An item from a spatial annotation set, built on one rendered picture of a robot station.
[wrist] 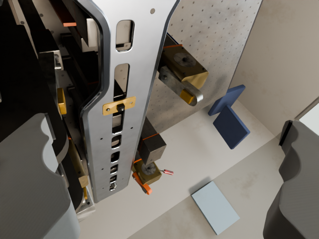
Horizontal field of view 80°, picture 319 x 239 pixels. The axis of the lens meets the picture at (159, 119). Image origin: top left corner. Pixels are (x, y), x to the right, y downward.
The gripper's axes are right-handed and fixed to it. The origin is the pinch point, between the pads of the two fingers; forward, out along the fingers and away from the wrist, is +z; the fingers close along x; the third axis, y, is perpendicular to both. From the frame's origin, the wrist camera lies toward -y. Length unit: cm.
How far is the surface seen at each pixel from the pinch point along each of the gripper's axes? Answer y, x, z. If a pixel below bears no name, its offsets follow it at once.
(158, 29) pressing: -1.1, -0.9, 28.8
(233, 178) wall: 195, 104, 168
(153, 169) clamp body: 67, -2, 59
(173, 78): 10.0, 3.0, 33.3
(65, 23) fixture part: -0.8, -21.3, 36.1
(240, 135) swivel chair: 126, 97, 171
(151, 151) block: 44, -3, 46
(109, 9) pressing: -4.3, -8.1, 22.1
